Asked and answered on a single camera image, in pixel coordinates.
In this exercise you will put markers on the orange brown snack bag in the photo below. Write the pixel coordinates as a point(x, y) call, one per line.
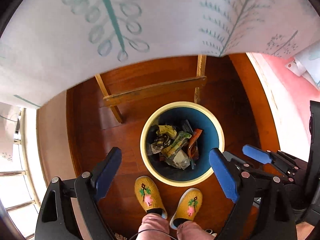
point(193, 151)

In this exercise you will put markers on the right yellow embroidered slipper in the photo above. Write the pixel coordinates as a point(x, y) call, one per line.
point(188, 207)

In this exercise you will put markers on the pink bed sheet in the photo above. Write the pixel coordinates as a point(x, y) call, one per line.
point(289, 99)

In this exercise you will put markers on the right pink trouser leg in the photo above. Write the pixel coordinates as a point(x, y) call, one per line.
point(189, 230)

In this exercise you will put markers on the floral blue white tablecloth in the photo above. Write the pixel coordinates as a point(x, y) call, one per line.
point(48, 46)

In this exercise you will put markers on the clear plastic bottle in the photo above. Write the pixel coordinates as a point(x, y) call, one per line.
point(179, 160)

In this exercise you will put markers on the left pink trouser leg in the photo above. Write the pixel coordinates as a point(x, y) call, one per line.
point(154, 227)

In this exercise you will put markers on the window with dark frame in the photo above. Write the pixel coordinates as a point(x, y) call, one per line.
point(17, 193)

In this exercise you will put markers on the green yellow cracker wrapper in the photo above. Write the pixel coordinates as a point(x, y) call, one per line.
point(178, 143)

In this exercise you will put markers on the pink trouser leg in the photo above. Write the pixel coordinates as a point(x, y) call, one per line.
point(154, 227)
point(189, 230)

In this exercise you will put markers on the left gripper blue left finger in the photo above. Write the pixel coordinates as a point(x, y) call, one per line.
point(104, 172)

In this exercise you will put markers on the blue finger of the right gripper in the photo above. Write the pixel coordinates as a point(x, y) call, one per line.
point(257, 154)

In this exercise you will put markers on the yellow embroidered slipper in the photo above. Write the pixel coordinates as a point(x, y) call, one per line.
point(188, 207)
point(149, 196)

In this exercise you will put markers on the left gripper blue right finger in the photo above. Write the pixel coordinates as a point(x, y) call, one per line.
point(226, 173)

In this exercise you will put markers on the yellow paper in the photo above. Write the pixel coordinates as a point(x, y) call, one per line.
point(168, 130)

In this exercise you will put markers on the black camera device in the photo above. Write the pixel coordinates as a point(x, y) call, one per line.
point(314, 148)

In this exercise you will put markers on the yellow rim blue trash bin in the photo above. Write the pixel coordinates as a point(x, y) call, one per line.
point(184, 116)

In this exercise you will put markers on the left yellow embroidered slipper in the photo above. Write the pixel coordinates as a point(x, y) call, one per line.
point(149, 196)

